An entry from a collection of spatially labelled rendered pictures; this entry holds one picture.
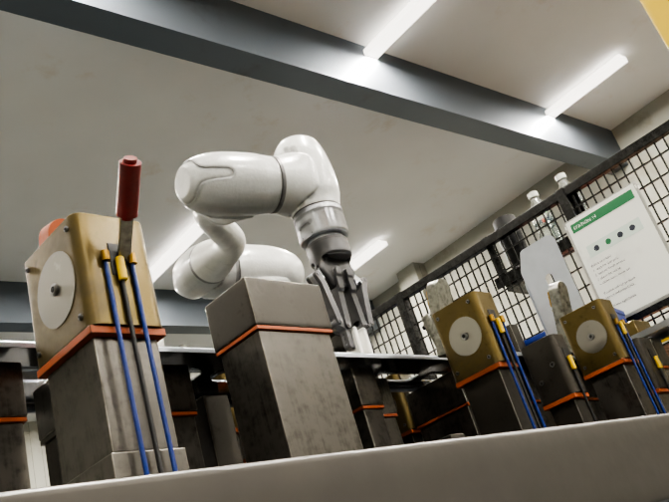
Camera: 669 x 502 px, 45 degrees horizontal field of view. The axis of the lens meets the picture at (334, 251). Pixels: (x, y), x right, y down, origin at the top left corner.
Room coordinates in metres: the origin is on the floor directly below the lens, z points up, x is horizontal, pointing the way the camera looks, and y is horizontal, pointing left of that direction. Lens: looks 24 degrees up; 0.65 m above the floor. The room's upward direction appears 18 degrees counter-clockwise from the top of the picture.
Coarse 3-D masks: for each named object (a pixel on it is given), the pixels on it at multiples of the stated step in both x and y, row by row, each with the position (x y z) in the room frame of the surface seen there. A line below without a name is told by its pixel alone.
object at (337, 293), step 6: (336, 270) 1.25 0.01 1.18; (336, 276) 1.25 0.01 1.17; (336, 282) 1.25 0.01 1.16; (342, 282) 1.26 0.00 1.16; (336, 288) 1.25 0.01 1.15; (342, 288) 1.26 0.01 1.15; (336, 294) 1.26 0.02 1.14; (342, 294) 1.26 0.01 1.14; (336, 300) 1.26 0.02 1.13; (342, 300) 1.26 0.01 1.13; (342, 306) 1.25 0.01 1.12; (342, 312) 1.25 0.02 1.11; (342, 318) 1.25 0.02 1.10; (348, 318) 1.26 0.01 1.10; (348, 324) 1.25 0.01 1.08
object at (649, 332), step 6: (660, 324) 1.55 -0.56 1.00; (666, 324) 1.55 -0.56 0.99; (648, 330) 1.57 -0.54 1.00; (654, 330) 1.56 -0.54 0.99; (660, 330) 1.62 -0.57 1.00; (666, 330) 1.63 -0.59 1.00; (636, 336) 1.59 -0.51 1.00; (642, 336) 1.58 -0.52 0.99; (648, 336) 1.64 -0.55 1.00; (654, 336) 1.65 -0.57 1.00; (660, 336) 1.66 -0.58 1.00; (666, 336) 1.65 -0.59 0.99
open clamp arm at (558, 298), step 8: (552, 288) 1.47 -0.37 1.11; (560, 288) 1.48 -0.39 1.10; (552, 296) 1.48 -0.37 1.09; (560, 296) 1.47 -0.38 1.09; (568, 296) 1.50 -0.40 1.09; (552, 304) 1.48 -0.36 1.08; (560, 304) 1.47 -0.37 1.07; (568, 304) 1.49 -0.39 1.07; (560, 312) 1.48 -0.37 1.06; (568, 312) 1.49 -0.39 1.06; (560, 328) 1.48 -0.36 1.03; (568, 344) 1.48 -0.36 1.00
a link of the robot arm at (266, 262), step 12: (252, 252) 1.74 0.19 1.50; (264, 252) 1.76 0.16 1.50; (276, 252) 1.78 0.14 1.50; (288, 252) 1.81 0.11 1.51; (240, 264) 1.72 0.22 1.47; (252, 264) 1.73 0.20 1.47; (264, 264) 1.75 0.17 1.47; (276, 264) 1.77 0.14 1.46; (288, 264) 1.79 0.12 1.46; (300, 264) 1.83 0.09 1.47; (240, 276) 1.73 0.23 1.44; (252, 276) 1.74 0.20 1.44; (264, 276) 1.76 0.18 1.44; (276, 276) 1.78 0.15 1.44; (288, 276) 1.80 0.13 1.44; (300, 276) 1.83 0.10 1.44
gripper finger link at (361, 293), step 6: (366, 282) 1.32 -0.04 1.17; (360, 288) 1.31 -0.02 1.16; (366, 288) 1.31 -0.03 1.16; (360, 294) 1.31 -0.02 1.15; (366, 294) 1.31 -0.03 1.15; (360, 300) 1.31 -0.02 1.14; (366, 300) 1.31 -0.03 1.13; (360, 306) 1.31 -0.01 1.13; (366, 306) 1.30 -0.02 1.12; (366, 312) 1.30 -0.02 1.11; (366, 318) 1.30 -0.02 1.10; (372, 324) 1.30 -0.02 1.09
